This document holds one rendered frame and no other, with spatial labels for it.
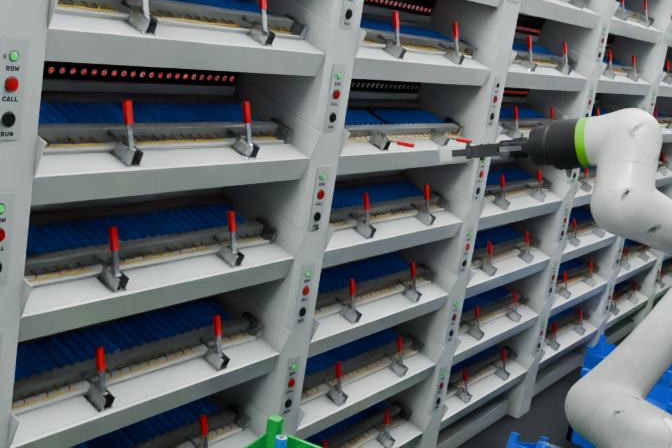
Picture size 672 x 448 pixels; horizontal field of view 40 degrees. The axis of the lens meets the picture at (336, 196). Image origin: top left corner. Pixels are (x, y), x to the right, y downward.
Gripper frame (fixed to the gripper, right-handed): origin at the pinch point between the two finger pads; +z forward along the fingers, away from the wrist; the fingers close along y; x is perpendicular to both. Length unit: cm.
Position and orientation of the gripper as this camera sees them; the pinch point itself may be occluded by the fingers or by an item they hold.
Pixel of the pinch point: (457, 152)
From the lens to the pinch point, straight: 187.6
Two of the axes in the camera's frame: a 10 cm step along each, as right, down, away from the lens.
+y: 5.7, -0.9, 8.1
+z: -8.1, 0.4, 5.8
